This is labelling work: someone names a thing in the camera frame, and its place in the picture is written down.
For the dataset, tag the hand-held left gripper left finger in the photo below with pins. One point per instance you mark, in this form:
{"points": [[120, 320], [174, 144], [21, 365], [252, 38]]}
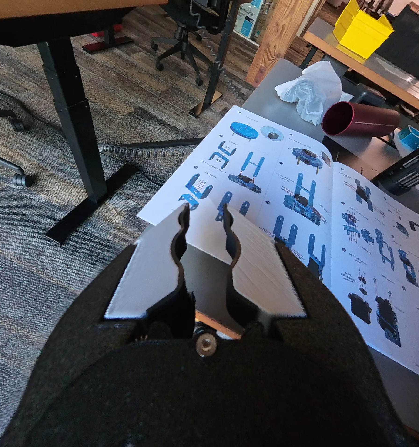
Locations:
{"points": [[146, 276]]}

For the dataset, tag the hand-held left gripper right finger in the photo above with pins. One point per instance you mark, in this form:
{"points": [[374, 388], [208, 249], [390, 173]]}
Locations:
{"points": [[265, 279]]}

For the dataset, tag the grey desk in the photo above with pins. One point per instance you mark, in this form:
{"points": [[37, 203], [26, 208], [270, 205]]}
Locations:
{"points": [[265, 101]]}

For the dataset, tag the wooden office desk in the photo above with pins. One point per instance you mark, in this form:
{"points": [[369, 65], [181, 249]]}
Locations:
{"points": [[397, 83]]}

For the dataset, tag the white instruction manual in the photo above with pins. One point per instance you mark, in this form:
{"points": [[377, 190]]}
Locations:
{"points": [[335, 279]]}

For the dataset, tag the grey wheeled chair base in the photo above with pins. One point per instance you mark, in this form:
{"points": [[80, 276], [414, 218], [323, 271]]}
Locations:
{"points": [[17, 178]]}

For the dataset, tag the wood-edged table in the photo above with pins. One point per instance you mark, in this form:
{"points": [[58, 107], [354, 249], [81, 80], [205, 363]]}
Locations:
{"points": [[73, 122]]}

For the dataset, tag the black cylindrical bit holder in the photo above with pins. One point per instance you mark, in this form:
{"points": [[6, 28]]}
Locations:
{"points": [[411, 171]]}

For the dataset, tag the red cylindrical screwdriver case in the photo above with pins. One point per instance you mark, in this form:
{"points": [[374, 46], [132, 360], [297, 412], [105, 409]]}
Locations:
{"points": [[370, 120]]}

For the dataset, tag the crumpled white plastic bag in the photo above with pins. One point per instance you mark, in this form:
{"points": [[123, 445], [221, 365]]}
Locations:
{"points": [[317, 87]]}

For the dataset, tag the black swivel office chair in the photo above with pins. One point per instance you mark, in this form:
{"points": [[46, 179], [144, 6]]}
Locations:
{"points": [[188, 35]]}

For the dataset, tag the white and blue carton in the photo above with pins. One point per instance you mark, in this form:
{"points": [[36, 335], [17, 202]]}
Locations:
{"points": [[247, 17]]}

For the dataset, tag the yellow box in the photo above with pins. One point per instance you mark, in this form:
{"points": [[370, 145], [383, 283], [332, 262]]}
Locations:
{"points": [[363, 31]]}

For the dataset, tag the wooden support post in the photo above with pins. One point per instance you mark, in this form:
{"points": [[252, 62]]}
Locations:
{"points": [[279, 42]]}

